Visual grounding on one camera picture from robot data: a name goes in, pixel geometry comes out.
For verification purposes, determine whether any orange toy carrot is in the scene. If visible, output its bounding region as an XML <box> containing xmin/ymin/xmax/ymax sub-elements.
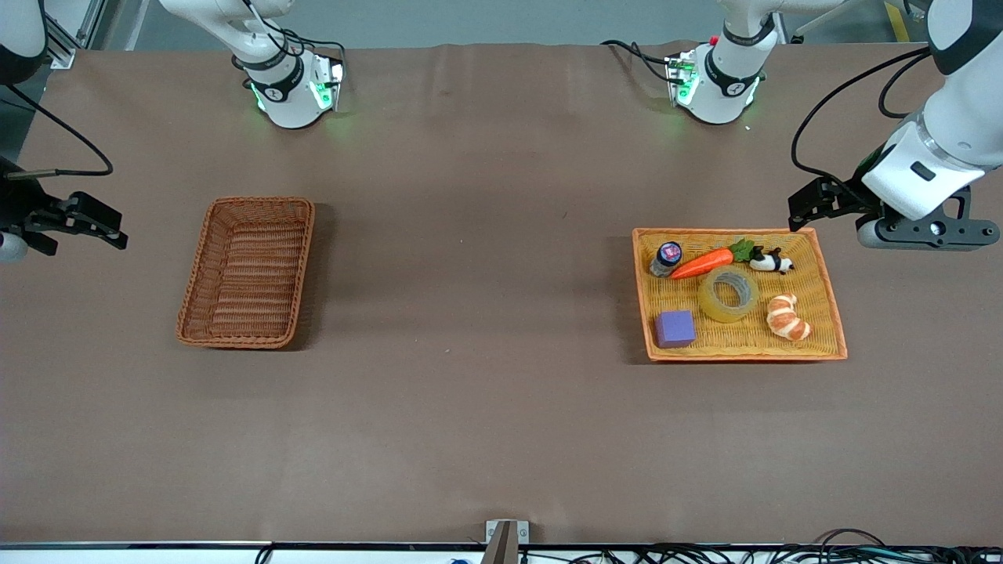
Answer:
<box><xmin>670</xmin><ymin>239</ymin><xmax>755</xmax><ymax>280</ymax></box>

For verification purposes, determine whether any grey metal stand leg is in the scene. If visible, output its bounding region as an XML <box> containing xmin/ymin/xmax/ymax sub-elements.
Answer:
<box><xmin>790</xmin><ymin>0</ymin><xmax>859</xmax><ymax>42</ymax></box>

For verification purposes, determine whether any long black left arm cable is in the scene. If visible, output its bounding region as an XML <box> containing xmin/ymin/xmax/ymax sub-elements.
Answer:
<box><xmin>790</xmin><ymin>47</ymin><xmax>933</xmax><ymax>198</ymax></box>

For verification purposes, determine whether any short black left arm cable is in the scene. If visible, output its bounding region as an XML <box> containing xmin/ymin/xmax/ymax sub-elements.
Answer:
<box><xmin>877</xmin><ymin>51</ymin><xmax>932</xmax><ymax>120</ymax></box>

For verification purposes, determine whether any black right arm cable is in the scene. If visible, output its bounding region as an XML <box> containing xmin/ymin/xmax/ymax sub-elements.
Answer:
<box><xmin>0</xmin><ymin>82</ymin><xmax>114</xmax><ymax>181</ymax></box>

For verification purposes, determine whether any grey metal table bracket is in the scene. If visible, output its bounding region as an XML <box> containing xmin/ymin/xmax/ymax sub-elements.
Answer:
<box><xmin>485</xmin><ymin>519</ymin><xmax>530</xmax><ymax>564</ymax></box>

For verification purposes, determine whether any toy croissant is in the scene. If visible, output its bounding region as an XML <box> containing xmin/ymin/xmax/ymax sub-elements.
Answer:
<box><xmin>766</xmin><ymin>293</ymin><xmax>813</xmax><ymax>342</ymax></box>

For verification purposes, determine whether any brown wicker basket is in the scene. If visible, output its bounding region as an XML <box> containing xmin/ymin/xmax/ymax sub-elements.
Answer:
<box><xmin>176</xmin><ymin>196</ymin><xmax>317</xmax><ymax>350</ymax></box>

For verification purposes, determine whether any black cable bundle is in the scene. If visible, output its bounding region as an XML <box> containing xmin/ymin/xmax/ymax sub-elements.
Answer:
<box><xmin>541</xmin><ymin>529</ymin><xmax>1003</xmax><ymax>564</ymax></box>

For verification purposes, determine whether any purple cube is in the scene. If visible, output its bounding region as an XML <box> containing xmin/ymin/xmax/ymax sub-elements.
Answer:
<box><xmin>654</xmin><ymin>310</ymin><xmax>697</xmax><ymax>349</ymax></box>

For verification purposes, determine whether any black left base cable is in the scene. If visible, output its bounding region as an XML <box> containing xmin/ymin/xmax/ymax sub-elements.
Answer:
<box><xmin>600</xmin><ymin>39</ymin><xmax>676</xmax><ymax>84</ymax></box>

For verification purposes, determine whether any aluminium frame profile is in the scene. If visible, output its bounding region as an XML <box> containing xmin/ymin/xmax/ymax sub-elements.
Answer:
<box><xmin>45</xmin><ymin>0</ymin><xmax>107</xmax><ymax>70</ymax></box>

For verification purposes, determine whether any small dark bottle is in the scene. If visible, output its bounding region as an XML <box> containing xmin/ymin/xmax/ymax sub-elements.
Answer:
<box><xmin>649</xmin><ymin>241</ymin><xmax>684</xmax><ymax>278</ymax></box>

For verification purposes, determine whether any brown table cover sheet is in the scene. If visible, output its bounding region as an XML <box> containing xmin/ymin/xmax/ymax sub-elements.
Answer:
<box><xmin>0</xmin><ymin>43</ymin><xmax>1003</xmax><ymax>546</ymax></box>

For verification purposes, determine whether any black white panda toy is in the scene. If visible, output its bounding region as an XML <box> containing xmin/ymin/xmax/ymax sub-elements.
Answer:
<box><xmin>748</xmin><ymin>247</ymin><xmax>795</xmax><ymax>275</ymax></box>

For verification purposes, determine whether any orange wicker tray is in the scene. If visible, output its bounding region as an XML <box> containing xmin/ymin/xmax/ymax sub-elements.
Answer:
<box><xmin>632</xmin><ymin>227</ymin><xmax>849</xmax><ymax>363</ymax></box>

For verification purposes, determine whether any yellow packing tape roll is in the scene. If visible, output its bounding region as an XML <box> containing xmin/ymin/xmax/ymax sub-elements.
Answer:
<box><xmin>697</xmin><ymin>265</ymin><xmax>759</xmax><ymax>324</ymax></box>

